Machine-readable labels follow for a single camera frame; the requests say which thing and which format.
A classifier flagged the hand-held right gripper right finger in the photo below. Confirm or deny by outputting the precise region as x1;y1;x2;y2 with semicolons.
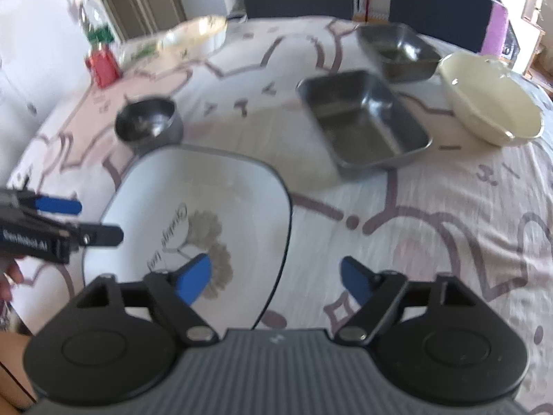
337;256;476;344

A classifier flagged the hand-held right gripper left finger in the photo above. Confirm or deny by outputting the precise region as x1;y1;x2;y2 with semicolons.
78;253;217;344

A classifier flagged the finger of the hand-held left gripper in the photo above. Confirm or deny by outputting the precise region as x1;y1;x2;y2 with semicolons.
36;196;83;216
65;223;125;248

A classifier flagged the white square printed plate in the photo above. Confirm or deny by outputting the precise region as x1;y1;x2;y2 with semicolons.
82;144;293;330

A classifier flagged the small round metal bowl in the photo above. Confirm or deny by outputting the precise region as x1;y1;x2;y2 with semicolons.
114;98;185;148

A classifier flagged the large rectangular metal tray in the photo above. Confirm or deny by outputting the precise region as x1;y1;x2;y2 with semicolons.
296;70;433;179

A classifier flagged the oval glass dish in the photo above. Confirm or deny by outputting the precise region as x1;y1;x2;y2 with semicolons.
157;16;228;59

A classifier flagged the cream ceramic bowl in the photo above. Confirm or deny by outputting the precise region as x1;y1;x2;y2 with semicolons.
438;51;544;147

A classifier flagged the small rectangular metal tray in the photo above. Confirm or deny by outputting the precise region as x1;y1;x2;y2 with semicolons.
356;22;442;84

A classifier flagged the person's left hand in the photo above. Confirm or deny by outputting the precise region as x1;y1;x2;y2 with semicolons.
0;261;25;304

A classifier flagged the printed bear tablecloth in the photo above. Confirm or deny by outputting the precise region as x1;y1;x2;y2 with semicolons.
6;15;553;415

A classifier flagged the red box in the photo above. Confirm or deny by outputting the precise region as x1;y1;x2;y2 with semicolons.
85;45;122;90

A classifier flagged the plastic bottle with green label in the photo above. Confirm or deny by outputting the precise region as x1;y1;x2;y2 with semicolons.
79;0;115;50

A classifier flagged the grey kitchen cabinet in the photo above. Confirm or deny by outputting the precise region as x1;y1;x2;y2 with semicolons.
101;0;187;40

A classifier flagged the purple cloth cover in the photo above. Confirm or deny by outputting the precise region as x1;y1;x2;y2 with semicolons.
481;2;511;55

